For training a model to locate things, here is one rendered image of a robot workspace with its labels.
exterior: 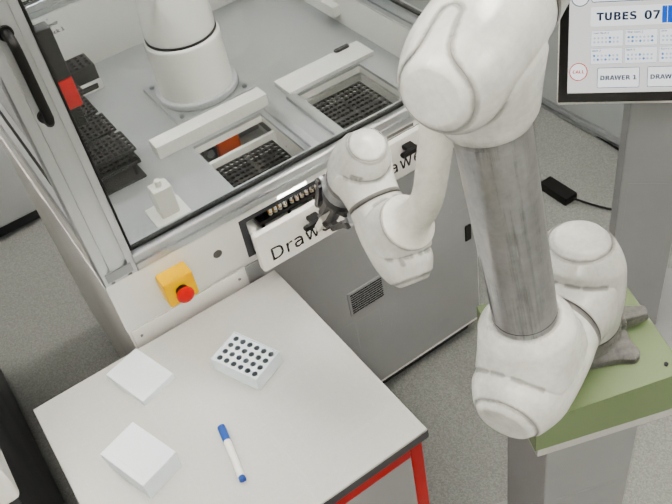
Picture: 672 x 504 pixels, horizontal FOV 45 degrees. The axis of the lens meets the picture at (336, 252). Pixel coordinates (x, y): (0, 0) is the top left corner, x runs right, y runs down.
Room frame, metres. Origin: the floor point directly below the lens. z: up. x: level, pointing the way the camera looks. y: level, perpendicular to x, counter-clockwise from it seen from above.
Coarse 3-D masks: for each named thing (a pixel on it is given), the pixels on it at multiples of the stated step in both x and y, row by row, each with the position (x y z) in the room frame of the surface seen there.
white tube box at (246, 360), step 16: (240, 336) 1.18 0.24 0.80; (224, 352) 1.16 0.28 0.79; (240, 352) 1.14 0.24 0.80; (256, 352) 1.13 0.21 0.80; (272, 352) 1.12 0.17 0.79; (224, 368) 1.11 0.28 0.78; (240, 368) 1.11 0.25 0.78; (256, 368) 1.09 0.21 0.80; (272, 368) 1.09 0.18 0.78; (256, 384) 1.06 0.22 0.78
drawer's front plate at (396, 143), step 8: (416, 128) 1.62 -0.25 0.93; (400, 136) 1.60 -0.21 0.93; (408, 136) 1.60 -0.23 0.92; (416, 136) 1.61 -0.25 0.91; (392, 144) 1.57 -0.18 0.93; (400, 144) 1.58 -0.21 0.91; (392, 152) 1.57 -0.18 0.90; (400, 152) 1.58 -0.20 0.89; (392, 160) 1.57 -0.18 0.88; (400, 160) 1.58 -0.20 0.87; (408, 160) 1.59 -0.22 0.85; (400, 168) 1.58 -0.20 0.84; (408, 168) 1.59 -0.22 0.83; (400, 176) 1.58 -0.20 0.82
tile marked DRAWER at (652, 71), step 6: (648, 66) 1.54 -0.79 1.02; (654, 66) 1.54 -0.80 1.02; (660, 66) 1.54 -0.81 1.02; (666, 66) 1.53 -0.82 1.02; (648, 72) 1.54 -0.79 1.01; (654, 72) 1.53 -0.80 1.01; (660, 72) 1.53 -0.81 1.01; (666, 72) 1.52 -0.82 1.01; (648, 78) 1.53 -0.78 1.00; (654, 78) 1.52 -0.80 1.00; (660, 78) 1.52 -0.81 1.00; (666, 78) 1.51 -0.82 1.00; (648, 84) 1.52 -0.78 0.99; (654, 84) 1.51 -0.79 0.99; (660, 84) 1.51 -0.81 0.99; (666, 84) 1.51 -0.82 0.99
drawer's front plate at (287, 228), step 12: (312, 204) 1.41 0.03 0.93; (288, 216) 1.39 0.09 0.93; (300, 216) 1.39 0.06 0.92; (264, 228) 1.37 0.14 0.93; (276, 228) 1.36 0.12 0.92; (288, 228) 1.38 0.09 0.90; (300, 228) 1.39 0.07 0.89; (324, 228) 1.42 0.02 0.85; (252, 240) 1.35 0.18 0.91; (264, 240) 1.35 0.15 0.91; (276, 240) 1.36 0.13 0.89; (288, 240) 1.37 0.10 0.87; (300, 240) 1.39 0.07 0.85; (312, 240) 1.40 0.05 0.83; (264, 252) 1.35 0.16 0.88; (276, 252) 1.36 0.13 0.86; (288, 252) 1.37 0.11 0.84; (264, 264) 1.34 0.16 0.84; (276, 264) 1.35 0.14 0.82
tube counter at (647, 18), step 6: (648, 6) 1.63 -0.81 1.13; (654, 6) 1.62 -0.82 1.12; (660, 6) 1.62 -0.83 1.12; (666, 6) 1.62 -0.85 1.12; (648, 12) 1.62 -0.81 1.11; (654, 12) 1.62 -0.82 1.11; (660, 12) 1.61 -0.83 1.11; (666, 12) 1.61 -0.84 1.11; (648, 18) 1.61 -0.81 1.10; (654, 18) 1.61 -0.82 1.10; (660, 18) 1.60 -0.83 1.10; (666, 18) 1.60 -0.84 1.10
